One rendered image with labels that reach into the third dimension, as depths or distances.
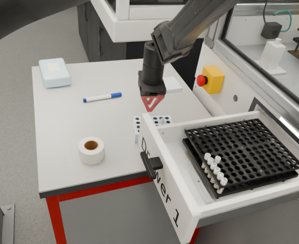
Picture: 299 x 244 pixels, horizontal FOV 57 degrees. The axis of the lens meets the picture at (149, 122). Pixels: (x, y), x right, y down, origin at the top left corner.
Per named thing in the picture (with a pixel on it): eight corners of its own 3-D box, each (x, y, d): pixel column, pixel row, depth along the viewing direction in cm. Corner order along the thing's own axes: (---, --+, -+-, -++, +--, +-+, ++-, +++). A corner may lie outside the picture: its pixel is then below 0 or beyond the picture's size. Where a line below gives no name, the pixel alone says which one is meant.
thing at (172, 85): (151, 95, 104) (151, 91, 103) (144, 83, 110) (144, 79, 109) (181, 91, 108) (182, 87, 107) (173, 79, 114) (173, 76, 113)
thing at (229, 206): (187, 232, 55) (194, 215, 51) (146, 143, 73) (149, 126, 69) (334, 189, 68) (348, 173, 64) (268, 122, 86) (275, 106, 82)
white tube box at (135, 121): (134, 143, 83) (135, 134, 81) (131, 125, 89) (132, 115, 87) (174, 142, 85) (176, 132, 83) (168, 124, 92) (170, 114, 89)
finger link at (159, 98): (157, 101, 86) (161, 75, 80) (162, 116, 81) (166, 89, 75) (136, 101, 85) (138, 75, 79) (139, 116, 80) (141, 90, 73)
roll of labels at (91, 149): (74, 161, 76) (73, 151, 73) (84, 144, 81) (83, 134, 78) (99, 167, 75) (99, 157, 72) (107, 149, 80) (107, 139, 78)
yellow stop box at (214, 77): (206, 95, 93) (212, 76, 88) (196, 83, 98) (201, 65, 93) (219, 93, 94) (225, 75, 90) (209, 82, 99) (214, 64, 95)
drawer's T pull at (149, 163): (150, 181, 56) (151, 177, 55) (139, 155, 61) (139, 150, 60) (166, 177, 57) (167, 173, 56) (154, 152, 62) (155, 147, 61)
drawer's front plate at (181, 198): (181, 246, 54) (193, 215, 47) (137, 144, 75) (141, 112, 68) (189, 243, 55) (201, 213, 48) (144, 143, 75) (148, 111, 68)
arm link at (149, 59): (140, 38, 69) (153, 48, 66) (162, 34, 72) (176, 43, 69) (138, 63, 74) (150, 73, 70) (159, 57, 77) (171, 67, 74)
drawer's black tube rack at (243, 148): (212, 205, 60) (220, 186, 56) (180, 148, 73) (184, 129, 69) (292, 183, 67) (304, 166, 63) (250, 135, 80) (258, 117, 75)
